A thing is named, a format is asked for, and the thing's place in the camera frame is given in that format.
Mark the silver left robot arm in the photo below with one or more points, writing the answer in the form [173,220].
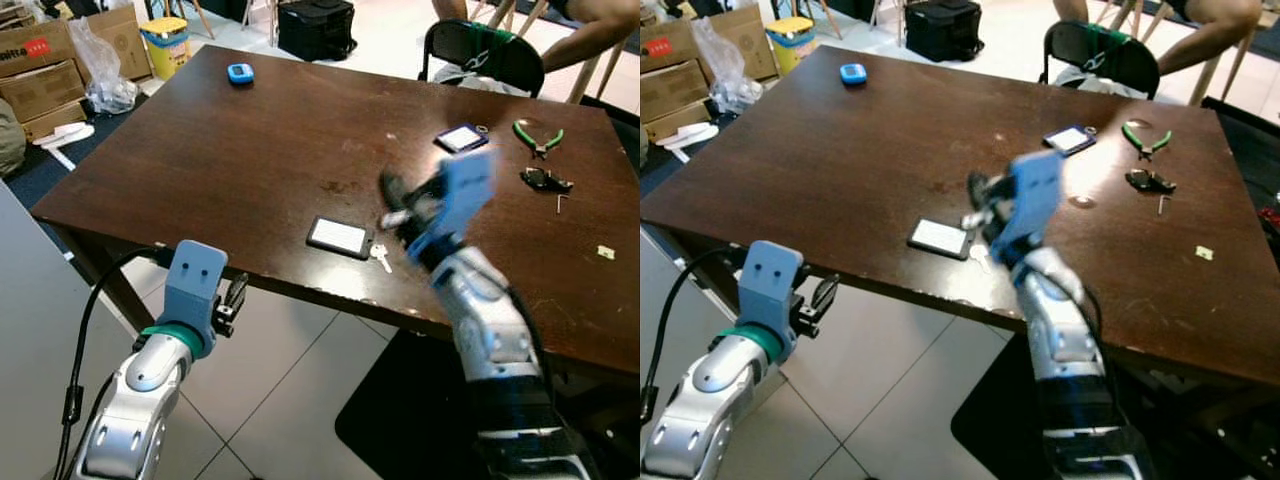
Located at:
[130,420]
[700,420]

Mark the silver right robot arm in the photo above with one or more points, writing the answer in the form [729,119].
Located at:
[1060,340]
[490,330]

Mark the black car key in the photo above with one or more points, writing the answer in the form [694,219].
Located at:
[1148,181]
[543,180]

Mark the black bag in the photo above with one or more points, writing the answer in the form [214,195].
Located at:
[316,28]
[945,28]

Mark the black chair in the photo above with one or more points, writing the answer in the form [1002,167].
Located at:
[1120,65]
[500,60]

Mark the small blue device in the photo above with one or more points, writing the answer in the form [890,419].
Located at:
[240,74]
[853,74]

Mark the white flat object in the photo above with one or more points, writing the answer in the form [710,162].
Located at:
[688,135]
[62,135]

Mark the black floor mat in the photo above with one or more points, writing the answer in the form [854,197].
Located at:
[1000,430]

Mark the wooden stool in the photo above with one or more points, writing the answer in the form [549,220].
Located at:
[1205,85]
[585,82]

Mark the yellow bin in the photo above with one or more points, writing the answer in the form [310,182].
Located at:
[790,42]
[166,45]

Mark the clear plastic bag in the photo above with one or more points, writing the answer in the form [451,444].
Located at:
[100,70]
[728,70]

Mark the plain flat cardboard box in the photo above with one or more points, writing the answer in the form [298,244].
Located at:
[675,95]
[45,95]

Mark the tall plain cardboard box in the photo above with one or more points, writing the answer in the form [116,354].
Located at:
[125,40]
[750,40]

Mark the cardboard box with red logo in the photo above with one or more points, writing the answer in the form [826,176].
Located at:
[30,50]
[665,52]

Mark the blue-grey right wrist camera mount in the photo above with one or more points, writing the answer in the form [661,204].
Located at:
[1030,195]
[460,195]

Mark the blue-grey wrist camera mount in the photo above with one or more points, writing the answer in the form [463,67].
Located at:
[768,290]
[1030,195]
[192,285]
[460,195]

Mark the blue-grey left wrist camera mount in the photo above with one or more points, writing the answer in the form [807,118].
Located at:
[768,290]
[192,285]

